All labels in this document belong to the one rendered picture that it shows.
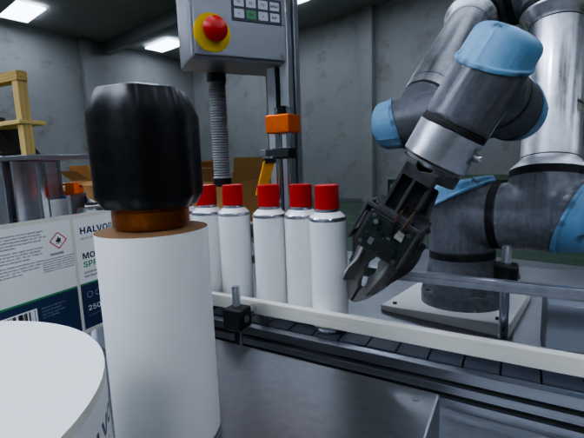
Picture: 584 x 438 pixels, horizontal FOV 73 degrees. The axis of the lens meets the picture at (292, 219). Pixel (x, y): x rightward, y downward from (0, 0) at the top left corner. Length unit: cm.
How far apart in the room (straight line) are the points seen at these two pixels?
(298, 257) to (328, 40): 1122
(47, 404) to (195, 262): 16
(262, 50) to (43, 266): 46
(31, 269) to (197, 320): 23
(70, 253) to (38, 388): 33
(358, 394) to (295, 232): 24
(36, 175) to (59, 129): 1223
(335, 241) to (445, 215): 28
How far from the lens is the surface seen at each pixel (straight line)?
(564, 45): 81
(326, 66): 1159
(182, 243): 30
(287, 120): 65
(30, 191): 83
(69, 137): 1310
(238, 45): 71
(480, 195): 74
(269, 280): 60
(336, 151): 1114
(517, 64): 46
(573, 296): 56
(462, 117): 45
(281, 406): 43
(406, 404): 44
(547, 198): 71
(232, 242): 62
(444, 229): 75
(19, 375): 23
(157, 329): 32
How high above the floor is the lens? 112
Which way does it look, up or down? 8 degrees down
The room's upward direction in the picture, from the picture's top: 2 degrees counter-clockwise
